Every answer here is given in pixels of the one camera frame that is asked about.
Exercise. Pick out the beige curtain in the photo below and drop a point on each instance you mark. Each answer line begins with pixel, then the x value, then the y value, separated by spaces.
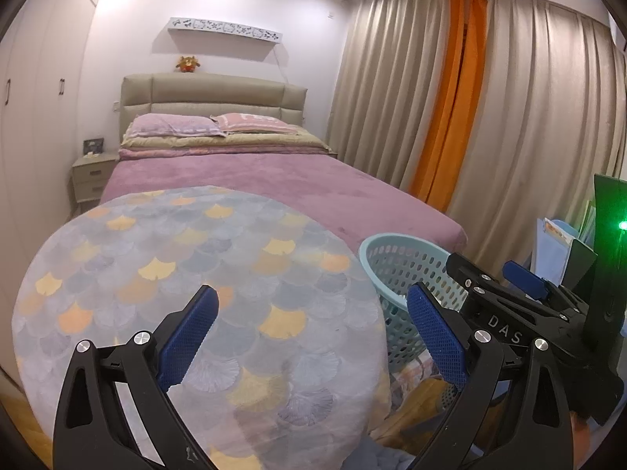
pixel 382 93
pixel 548 122

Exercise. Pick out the light blue plastic basket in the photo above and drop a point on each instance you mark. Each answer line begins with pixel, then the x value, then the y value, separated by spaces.
pixel 392 254

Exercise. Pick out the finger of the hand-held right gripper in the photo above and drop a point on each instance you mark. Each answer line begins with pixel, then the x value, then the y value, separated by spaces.
pixel 499 320
pixel 526 279

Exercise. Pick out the round table with patterned cloth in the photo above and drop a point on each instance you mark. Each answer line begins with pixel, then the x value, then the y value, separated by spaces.
pixel 196 254

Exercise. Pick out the pink pillow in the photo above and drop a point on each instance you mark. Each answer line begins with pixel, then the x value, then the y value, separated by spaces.
pixel 254 122

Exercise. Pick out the small dark picture frame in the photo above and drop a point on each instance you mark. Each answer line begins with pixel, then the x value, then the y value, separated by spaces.
pixel 93 146

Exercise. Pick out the orange plush toy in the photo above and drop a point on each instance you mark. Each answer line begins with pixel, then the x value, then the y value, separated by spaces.
pixel 188 63

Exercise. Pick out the white wall shelf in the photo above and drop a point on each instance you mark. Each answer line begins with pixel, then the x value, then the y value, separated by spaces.
pixel 225 29

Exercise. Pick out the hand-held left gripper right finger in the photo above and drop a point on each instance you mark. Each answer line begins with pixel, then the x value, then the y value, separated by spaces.
pixel 438 338

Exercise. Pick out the orange curtain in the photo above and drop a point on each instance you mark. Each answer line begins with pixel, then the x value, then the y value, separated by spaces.
pixel 450 107

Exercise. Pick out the bed with purple cover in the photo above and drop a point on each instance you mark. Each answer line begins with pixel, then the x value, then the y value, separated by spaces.
pixel 294 181

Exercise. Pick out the purple pillow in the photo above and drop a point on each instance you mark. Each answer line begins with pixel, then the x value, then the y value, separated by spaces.
pixel 171 125

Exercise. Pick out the beige nightstand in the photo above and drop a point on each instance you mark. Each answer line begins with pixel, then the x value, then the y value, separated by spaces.
pixel 90 176

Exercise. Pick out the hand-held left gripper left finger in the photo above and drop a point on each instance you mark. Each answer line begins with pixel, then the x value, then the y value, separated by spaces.
pixel 191 338

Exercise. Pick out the stack of upright books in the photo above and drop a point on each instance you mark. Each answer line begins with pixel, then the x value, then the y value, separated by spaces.
pixel 588 225

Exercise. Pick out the beige padded headboard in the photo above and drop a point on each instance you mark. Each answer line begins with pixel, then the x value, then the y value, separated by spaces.
pixel 210 93

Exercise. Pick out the white wardrobe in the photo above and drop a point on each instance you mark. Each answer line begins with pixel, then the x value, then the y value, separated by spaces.
pixel 39 107

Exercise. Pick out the folded beige blanket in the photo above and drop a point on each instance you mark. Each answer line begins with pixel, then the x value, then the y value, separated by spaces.
pixel 235 146

